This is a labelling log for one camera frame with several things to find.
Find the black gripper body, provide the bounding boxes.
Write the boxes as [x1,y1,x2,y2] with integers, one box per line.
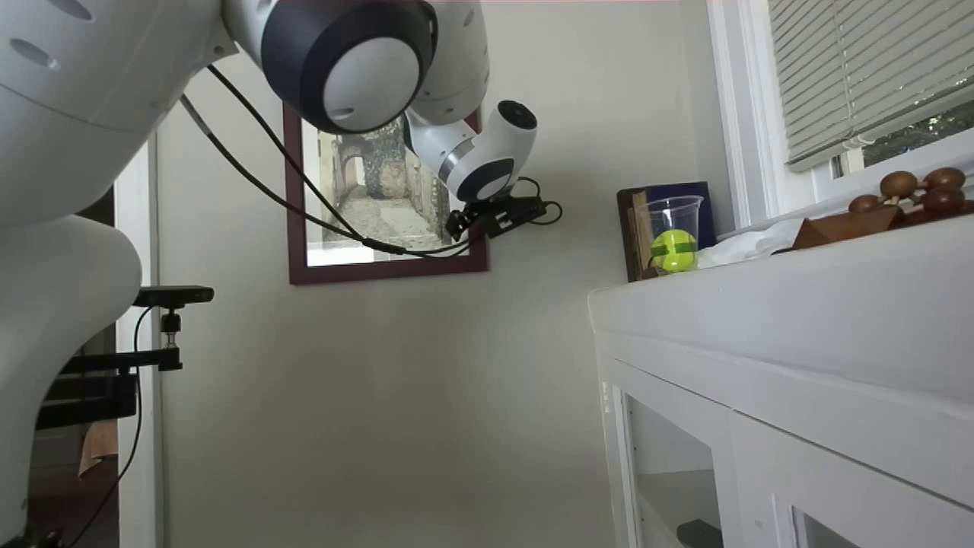
[442,203,477,242]

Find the red framed painting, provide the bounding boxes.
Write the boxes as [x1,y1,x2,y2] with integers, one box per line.
[283,101,490,286]

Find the green ball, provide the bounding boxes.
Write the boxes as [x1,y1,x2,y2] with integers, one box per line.
[649,228,702,276]

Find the clear plastic cup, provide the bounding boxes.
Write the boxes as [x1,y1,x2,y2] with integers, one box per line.
[649,190,706,276]

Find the white cloth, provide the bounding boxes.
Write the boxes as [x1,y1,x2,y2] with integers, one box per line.
[698,216,815,268]

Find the white glass cabinet door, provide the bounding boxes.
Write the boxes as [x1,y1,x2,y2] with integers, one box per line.
[600,357,738,548]
[725,405,974,548]

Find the white cabinet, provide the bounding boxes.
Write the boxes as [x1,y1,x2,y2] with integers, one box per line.
[583,213,974,548]

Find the brown wooden tray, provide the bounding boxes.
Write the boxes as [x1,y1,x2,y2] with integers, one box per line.
[792,201,974,251]

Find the white window blinds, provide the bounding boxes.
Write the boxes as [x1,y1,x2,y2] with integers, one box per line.
[763,0,974,172]

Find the brown wooden ball cluster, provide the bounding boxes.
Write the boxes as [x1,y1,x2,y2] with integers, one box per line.
[849,164,971,221]

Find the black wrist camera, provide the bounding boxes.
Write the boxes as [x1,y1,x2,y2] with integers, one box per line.
[466,193,549,235]

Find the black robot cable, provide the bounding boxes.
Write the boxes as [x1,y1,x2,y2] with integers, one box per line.
[203,60,454,256]
[179,89,565,263]

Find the black stereo camera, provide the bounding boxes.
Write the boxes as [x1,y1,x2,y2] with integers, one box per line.
[130,284,218,309]

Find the white window frame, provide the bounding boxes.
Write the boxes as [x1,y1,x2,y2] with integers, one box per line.
[706,0,974,230]

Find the white door frame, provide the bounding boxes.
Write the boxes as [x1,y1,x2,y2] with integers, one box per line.
[106,139,163,548]

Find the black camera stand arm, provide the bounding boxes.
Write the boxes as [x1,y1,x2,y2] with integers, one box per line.
[36,304,187,431]

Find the thin black camera cable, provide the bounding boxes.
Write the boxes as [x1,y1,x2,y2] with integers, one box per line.
[59,304,155,548]

